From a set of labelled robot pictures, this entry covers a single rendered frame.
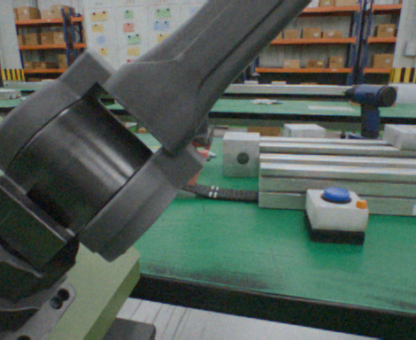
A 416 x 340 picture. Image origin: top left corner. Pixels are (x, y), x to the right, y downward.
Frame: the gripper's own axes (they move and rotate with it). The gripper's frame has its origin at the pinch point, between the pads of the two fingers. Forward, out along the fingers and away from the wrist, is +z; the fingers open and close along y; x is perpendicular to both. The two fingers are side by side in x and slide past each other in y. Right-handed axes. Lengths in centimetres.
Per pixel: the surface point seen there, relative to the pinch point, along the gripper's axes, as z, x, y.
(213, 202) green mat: 4.5, -4.5, -3.6
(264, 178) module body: -1.7, -14.2, -5.8
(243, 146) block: -3.6, -10.4, 13.3
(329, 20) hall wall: -185, -269, 1025
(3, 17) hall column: -139, 497, 622
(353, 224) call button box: 1.1, -26.9, -18.3
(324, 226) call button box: 1.7, -22.7, -18.1
